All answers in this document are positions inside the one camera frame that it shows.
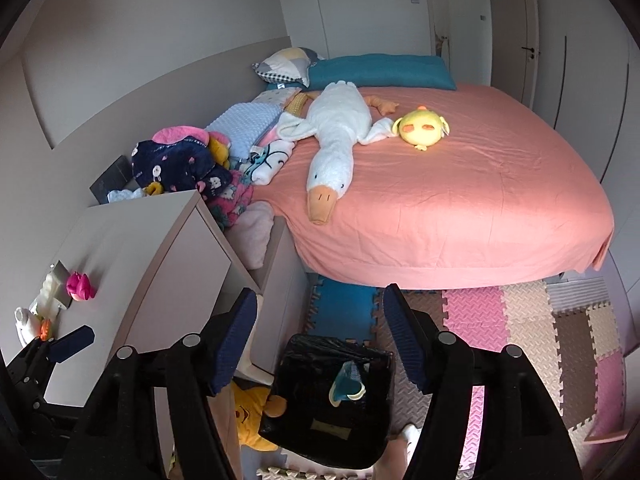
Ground white goose plush toy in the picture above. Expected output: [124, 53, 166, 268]
[276, 81, 401, 226]

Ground trash bin with black bag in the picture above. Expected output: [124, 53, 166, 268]
[257, 333, 398, 471]

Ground light blue baby garment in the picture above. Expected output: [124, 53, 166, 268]
[107, 187, 146, 204]

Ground teal pillow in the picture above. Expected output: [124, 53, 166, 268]
[306, 53, 457, 92]

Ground person's foot in white sock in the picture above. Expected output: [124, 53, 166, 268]
[372, 422, 425, 480]

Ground pink fleece blanket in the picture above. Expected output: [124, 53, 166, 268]
[151, 123, 211, 147]

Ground pink cat print blanket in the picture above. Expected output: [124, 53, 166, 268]
[197, 167, 256, 228]

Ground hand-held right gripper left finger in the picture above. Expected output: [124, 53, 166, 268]
[65, 287, 258, 480]

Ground light blue dotted blanket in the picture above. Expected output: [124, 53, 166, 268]
[205, 101, 288, 158]

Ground black wall panel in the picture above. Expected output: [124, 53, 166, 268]
[90, 155, 135, 204]

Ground patchwork pillow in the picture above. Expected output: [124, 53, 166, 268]
[251, 47, 326, 87]

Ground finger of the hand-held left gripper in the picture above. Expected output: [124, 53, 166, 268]
[7, 325, 96, 401]

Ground beige room door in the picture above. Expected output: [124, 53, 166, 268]
[487, 0, 542, 108]

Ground pink plastic toy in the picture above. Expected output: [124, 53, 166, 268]
[66, 271, 97, 302]

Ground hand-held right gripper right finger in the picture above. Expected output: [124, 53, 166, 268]
[382, 283, 583, 480]

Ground navy rabbit print blanket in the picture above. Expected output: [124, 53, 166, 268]
[131, 135, 233, 193]

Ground pale pink fluffy blanket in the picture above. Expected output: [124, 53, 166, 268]
[230, 201, 276, 270]

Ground yellow chick plush toy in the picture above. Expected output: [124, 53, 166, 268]
[391, 106, 451, 152]

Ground yellow dotted cushion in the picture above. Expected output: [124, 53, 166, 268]
[285, 91, 314, 117]

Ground bed with pink sheet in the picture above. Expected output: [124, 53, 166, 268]
[220, 82, 616, 291]

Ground beige bedside cabinet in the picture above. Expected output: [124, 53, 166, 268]
[0, 190, 310, 480]

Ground yellow bear plush toy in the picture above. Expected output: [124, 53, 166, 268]
[230, 380, 288, 453]

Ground white ribbed object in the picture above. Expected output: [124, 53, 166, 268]
[30, 272, 68, 311]

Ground white cartoon print blanket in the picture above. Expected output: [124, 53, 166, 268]
[247, 137, 297, 184]

